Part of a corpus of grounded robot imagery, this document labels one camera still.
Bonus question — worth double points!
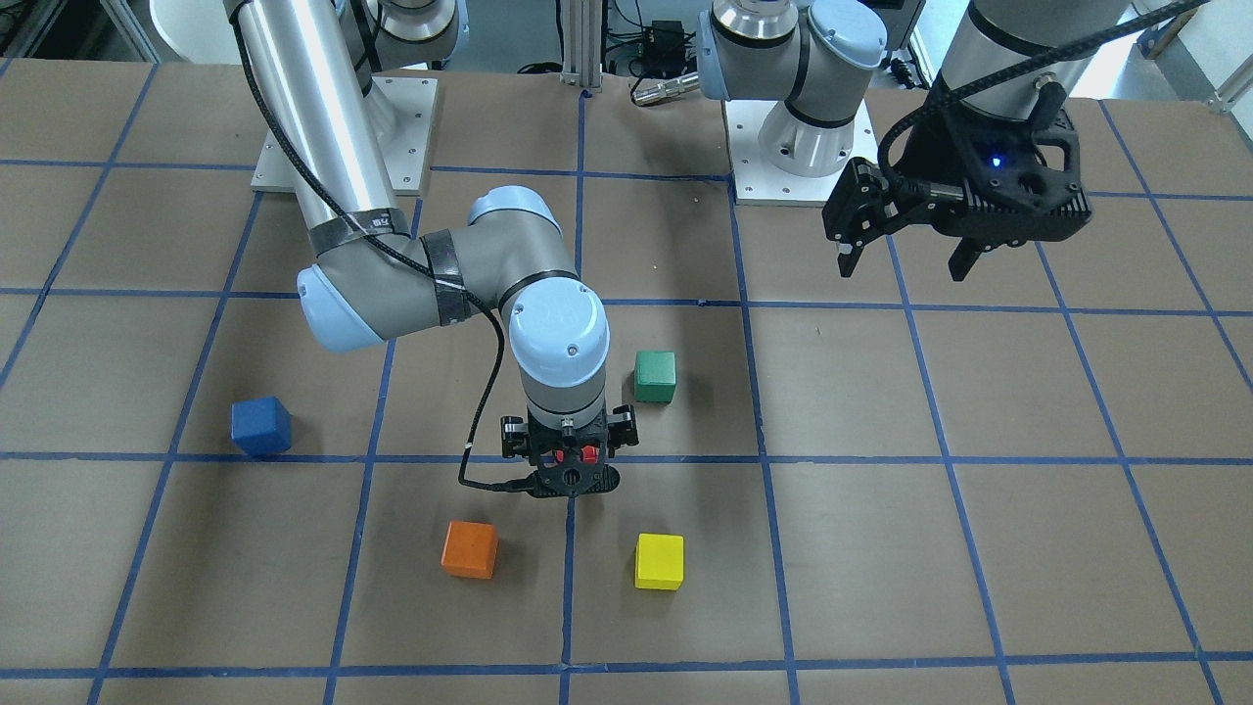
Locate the yellow wooden block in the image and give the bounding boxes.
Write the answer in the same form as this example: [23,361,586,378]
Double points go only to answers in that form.
[632,533,685,590]

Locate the aluminium frame post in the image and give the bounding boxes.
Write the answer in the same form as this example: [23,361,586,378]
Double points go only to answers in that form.
[558,1,605,93]

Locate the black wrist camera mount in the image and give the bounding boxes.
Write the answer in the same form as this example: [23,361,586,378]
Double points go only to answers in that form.
[524,463,621,498]

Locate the blue wooden block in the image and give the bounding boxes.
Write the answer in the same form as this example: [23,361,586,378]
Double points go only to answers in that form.
[231,396,294,456]

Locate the orange wooden block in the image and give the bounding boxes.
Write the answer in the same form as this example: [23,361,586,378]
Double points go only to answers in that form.
[441,518,497,580]

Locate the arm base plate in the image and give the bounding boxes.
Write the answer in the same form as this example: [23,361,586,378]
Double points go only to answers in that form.
[723,100,877,207]
[251,76,440,197]

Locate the green wooden block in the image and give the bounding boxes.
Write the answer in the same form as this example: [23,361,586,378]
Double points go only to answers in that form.
[632,351,677,404]

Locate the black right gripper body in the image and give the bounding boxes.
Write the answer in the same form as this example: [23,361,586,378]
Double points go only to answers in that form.
[500,404,639,467]

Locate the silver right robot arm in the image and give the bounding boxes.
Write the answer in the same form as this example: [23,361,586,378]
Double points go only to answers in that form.
[226,1,627,458]

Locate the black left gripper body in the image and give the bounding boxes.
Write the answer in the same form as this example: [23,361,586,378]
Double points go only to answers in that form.
[819,157,900,245]

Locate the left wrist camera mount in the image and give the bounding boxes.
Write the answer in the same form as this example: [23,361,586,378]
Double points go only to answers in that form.
[892,83,1093,245]

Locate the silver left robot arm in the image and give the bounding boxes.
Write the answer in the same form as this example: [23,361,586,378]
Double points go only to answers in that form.
[574,3,1146,472]

